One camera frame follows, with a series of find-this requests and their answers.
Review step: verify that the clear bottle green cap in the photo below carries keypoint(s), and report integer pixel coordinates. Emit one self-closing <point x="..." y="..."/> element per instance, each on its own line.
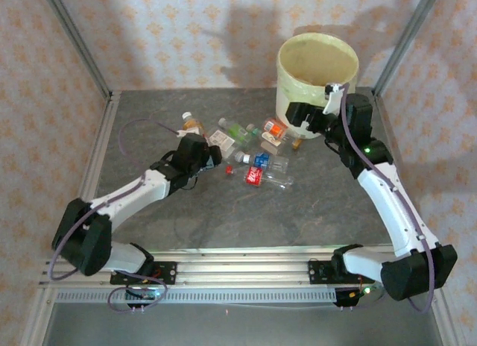
<point x="254" y="129"/>

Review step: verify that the blue label bottle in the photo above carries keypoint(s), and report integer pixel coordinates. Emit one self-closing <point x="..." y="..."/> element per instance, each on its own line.
<point x="262" y="161"/>

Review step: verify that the square clear bottle white label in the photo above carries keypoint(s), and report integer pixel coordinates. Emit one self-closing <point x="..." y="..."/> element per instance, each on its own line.
<point x="220" y="139"/>

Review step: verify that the black mounting plate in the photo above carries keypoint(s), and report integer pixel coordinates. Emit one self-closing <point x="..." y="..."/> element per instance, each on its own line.
<point x="167" y="273"/>
<point x="316" y="273"/>

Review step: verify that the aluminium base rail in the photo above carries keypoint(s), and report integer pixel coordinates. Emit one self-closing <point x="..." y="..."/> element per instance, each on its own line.
<point x="242" y="271"/>

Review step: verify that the orange label bottle white cap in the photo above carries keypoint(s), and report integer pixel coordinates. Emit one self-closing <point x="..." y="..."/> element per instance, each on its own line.
<point x="275" y="129"/>

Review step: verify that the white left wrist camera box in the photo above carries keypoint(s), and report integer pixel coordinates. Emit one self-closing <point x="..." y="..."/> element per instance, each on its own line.
<point x="181" y="132"/>

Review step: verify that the small amber bottle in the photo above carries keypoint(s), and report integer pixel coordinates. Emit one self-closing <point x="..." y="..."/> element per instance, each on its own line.
<point x="296" y="142"/>

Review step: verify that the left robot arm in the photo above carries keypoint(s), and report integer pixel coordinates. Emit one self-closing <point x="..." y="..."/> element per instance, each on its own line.
<point x="123" y="198"/>

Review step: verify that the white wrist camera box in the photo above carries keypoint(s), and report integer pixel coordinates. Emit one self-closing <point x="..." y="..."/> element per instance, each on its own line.
<point x="333" y="96"/>
<point x="181" y="132"/>

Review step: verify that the amber tea bottle red label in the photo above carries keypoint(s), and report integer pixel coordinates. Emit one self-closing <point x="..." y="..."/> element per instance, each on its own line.
<point x="192" y="124"/>

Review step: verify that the aluminium table side rail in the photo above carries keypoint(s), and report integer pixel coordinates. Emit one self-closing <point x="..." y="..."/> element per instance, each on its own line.
<point x="381" y="111"/>
<point x="106" y="126"/>

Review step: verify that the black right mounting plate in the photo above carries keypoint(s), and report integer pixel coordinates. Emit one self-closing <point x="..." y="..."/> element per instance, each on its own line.
<point x="316" y="273"/>

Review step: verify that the yellow bin liner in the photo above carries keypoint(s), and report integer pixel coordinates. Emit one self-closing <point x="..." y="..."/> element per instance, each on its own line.
<point x="316" y="59"/>

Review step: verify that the red bottle cap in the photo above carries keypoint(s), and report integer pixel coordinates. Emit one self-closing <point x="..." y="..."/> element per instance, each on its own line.
<point x="229" y="169"/>

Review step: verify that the red label cola bottle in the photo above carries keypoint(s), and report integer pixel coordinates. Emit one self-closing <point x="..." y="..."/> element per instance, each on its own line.
<point x="253" y="175"/>

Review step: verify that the white plastic bin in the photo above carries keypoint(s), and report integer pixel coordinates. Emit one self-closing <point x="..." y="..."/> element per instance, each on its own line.
<point x="281" y="109"/>

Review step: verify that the tan label bottle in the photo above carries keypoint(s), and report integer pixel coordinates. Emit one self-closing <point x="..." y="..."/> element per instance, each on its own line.
<point x="271" y="142"/>

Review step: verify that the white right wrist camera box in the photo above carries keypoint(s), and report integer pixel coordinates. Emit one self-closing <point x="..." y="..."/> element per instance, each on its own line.
<point x="333" y="96"/>

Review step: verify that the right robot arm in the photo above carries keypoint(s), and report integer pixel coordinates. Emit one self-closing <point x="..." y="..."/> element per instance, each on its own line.
<point x="387" y="204"/>

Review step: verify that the green label bottle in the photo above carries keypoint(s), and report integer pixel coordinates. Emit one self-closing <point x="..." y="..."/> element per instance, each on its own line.
<point x="236" y="131"/>

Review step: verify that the aluminium frame post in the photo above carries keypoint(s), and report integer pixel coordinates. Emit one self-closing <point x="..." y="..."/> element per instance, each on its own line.
<point x="407" y="36"/>
<point x="75" y="36"/>

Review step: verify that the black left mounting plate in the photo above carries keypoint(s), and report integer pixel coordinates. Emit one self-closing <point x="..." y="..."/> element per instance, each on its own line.
<point x="167" y="273"/>

